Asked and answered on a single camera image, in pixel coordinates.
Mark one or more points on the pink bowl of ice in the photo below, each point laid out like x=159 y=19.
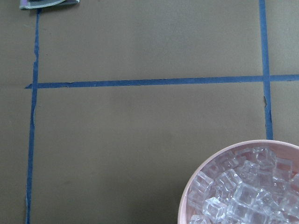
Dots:
x=252 y=182

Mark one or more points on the grey folded cloth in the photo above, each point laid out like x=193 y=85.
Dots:
x=35 y=4

